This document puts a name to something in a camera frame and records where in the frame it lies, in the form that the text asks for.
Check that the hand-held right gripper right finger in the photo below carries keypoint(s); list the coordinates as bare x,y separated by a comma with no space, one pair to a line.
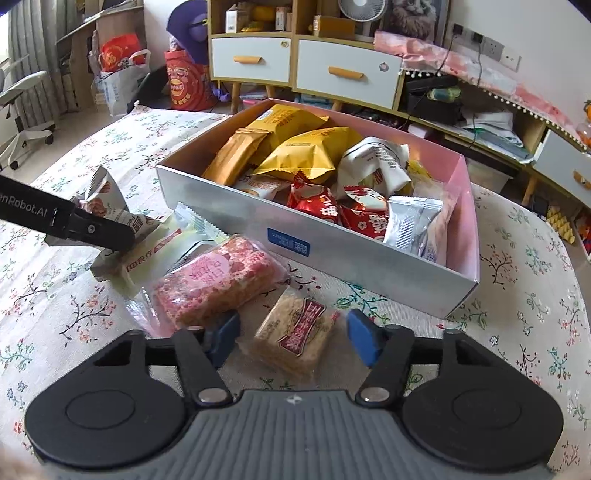
362,339

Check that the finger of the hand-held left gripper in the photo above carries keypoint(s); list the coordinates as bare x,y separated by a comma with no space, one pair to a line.
101,230

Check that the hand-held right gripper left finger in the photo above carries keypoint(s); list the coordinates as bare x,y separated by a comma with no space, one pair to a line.
224,334

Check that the white packet with meat print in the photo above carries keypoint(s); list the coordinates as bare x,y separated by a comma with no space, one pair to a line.
104,198

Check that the square brittle bar red label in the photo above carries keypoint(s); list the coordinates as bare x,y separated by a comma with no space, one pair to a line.
295,337

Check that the silver cardboard box pink interior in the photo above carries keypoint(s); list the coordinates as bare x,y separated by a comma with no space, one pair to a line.
346,258

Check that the small silver snack packet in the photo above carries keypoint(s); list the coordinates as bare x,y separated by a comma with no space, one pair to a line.
408,224

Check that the white crinkled snack packet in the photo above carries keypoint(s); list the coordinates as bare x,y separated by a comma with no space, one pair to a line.
258,187

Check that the golden orange snack packet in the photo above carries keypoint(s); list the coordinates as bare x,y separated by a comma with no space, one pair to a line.
235,154

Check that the large white packet green print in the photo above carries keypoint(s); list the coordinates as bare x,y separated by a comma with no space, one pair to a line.
376,161

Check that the yellow and white snack bag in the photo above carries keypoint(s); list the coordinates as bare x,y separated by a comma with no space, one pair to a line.
281,121

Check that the pink rice crisp bar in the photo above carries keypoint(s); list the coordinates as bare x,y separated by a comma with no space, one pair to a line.
217,281

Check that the floral tablecloth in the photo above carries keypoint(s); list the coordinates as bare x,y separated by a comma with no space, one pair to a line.
60,300

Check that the pale green white packet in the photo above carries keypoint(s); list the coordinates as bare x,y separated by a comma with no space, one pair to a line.
189,230

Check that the white grey office chair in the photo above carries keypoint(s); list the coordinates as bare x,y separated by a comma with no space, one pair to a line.
23,85

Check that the white shopping bag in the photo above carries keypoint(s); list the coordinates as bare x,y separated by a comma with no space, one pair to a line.
117,87

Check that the wooden desk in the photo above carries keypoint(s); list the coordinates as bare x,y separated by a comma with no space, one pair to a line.
81,46

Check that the red gift bag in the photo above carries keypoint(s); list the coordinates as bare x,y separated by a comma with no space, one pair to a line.
184,83

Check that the grey curtain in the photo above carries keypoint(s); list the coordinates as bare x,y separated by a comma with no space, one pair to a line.
32,32

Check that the small yellow snack packet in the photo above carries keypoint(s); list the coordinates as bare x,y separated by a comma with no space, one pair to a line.
418,171

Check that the large yellow snack packet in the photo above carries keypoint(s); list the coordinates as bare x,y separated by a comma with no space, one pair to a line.
314,152

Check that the purple plush toy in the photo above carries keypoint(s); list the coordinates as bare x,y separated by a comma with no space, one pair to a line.
184,23

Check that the yellow corrugated object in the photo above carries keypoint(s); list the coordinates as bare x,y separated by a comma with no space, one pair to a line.
565,224

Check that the black box device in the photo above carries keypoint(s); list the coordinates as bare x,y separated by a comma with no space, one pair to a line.
434,108

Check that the stack of papers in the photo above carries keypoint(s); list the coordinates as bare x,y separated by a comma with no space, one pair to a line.
498,134

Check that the small white box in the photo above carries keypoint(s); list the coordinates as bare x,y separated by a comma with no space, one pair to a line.
231,21

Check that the low wooden side cabinet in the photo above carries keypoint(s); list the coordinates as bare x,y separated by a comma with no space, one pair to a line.
531,129

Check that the white side cabinet drawer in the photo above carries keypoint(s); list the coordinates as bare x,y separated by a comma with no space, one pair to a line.
563,157

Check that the pink floral cloth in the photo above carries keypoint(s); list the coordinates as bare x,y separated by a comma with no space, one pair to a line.
498,78

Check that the orange toy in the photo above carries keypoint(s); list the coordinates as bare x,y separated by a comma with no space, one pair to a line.
585,129

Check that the brown cardboard box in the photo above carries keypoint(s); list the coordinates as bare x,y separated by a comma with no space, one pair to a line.
332,27

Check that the cat picture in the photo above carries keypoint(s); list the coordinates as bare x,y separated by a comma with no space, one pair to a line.
415,16

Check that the white desk fan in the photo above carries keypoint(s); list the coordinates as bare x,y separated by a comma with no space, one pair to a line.
362,9

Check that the white wall socket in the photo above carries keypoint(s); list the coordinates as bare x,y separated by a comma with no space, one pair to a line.
510,57

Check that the wall socket with plugs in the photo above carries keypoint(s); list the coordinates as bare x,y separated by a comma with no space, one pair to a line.
494,46

